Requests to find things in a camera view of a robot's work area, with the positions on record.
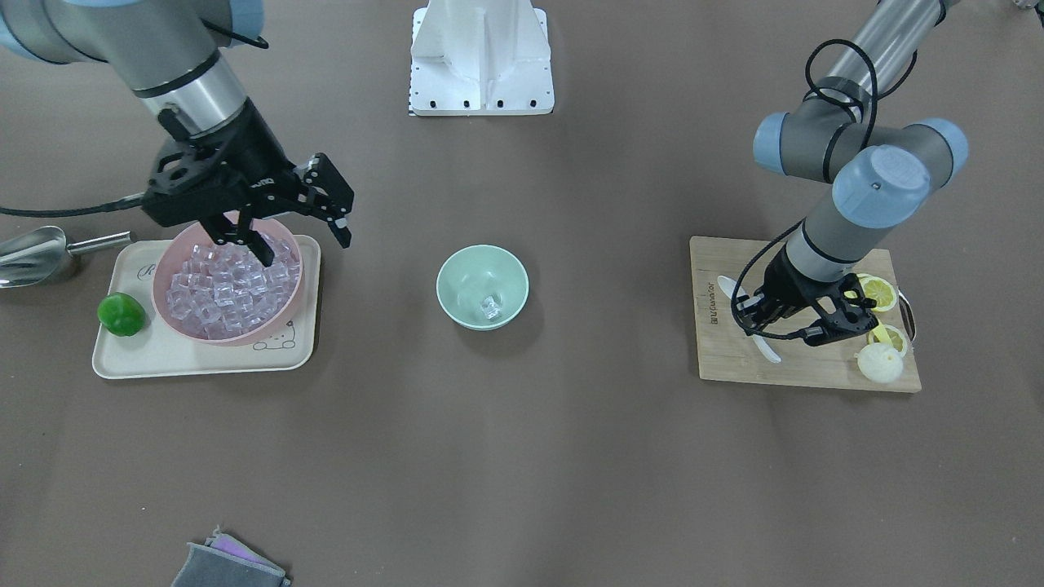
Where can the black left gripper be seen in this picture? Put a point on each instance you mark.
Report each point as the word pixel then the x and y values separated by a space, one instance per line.
pixel 788 283

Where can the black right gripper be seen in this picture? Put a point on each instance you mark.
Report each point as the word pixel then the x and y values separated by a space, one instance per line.
pixel 254 149

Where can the white ceramic spoon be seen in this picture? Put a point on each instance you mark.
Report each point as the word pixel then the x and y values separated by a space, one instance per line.
pixel 730 288

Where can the clear ice cube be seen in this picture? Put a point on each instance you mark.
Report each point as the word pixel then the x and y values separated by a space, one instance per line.
pixel 490 308

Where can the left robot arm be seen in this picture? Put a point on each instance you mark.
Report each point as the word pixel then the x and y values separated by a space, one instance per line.
pixel 878 177

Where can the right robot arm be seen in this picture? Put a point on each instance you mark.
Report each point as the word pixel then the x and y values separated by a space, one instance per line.
pixel 167 52

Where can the pink bowl of ice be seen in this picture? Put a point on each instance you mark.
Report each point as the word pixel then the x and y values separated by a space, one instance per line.
pixel 222 294

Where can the mint green bowl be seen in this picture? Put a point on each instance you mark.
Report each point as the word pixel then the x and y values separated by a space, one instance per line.
pixel 478 271

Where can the metal ice scoop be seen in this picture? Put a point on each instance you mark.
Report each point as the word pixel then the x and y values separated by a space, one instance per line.
pixel 47 256

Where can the bamboo cutting board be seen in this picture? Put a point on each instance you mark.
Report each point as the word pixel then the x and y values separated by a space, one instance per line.
pixel 726 354

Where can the lemon slice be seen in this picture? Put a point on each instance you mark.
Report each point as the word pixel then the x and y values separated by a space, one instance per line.
pixel 879 290
pixel 893 336

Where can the yellow plastic knife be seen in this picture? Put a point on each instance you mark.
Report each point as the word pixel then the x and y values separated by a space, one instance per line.
pixel 884 294

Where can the cream serving tray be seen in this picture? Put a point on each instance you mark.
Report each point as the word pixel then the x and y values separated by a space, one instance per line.
pixel 159 351

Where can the green lime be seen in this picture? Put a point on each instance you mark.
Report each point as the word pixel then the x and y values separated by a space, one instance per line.
pixel 121 315

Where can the grey folded cloth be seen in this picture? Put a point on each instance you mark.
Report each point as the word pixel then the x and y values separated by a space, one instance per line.
pixel 224 560

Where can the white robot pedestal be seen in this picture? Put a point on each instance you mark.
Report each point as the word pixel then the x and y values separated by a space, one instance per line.
pixel 480 58

